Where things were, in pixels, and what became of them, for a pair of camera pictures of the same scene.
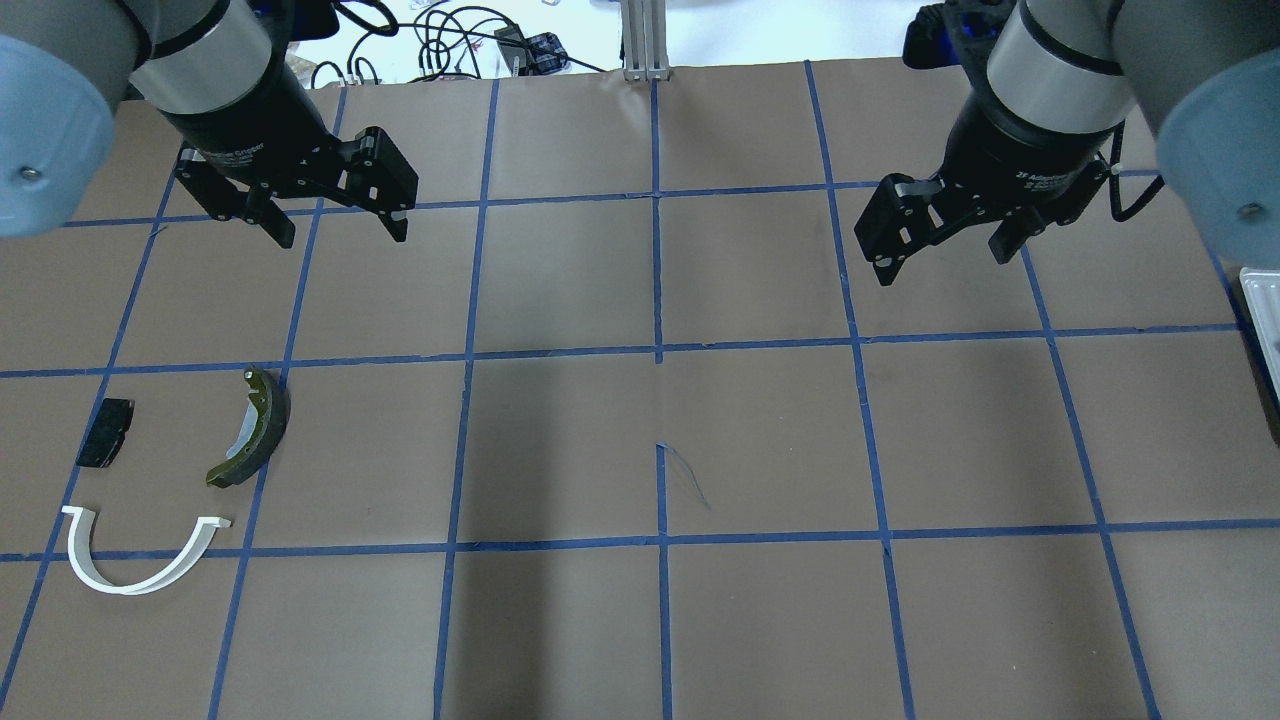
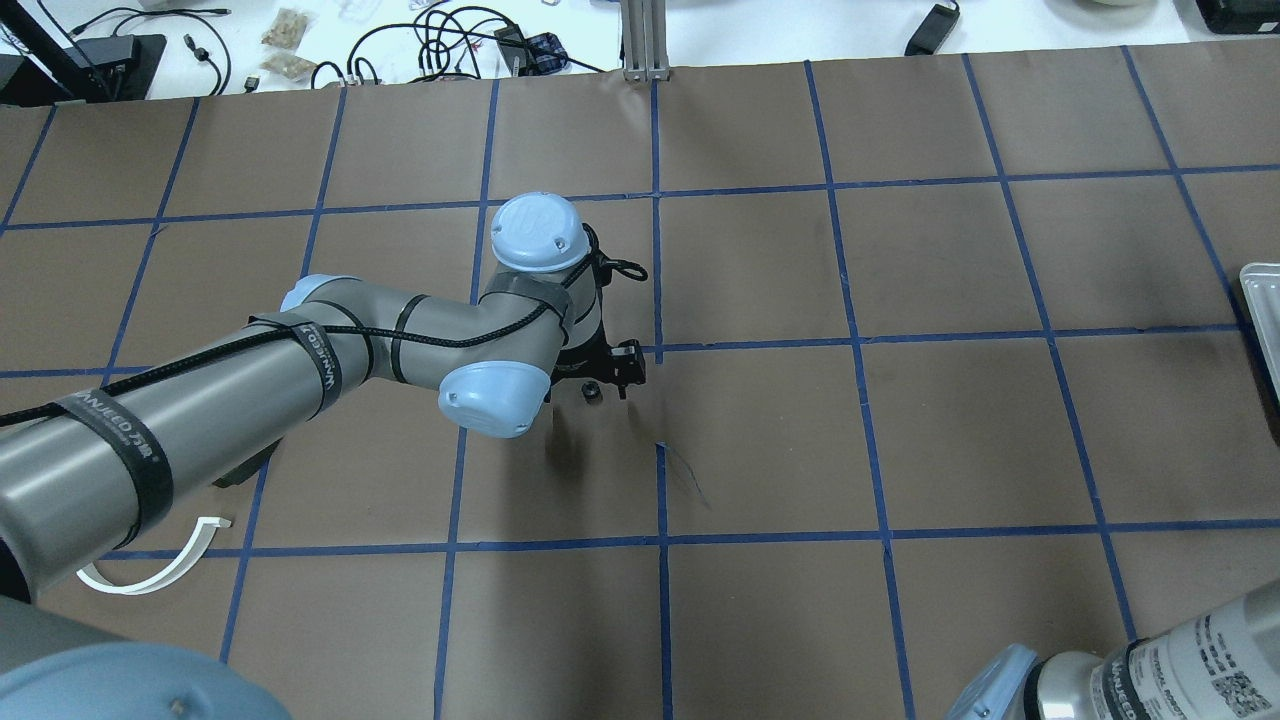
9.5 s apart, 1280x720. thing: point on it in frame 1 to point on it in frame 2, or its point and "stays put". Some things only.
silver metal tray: [1260, 298] stays put
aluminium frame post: [644, 40] stays put
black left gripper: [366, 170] to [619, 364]
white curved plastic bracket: [81, 553] stays put
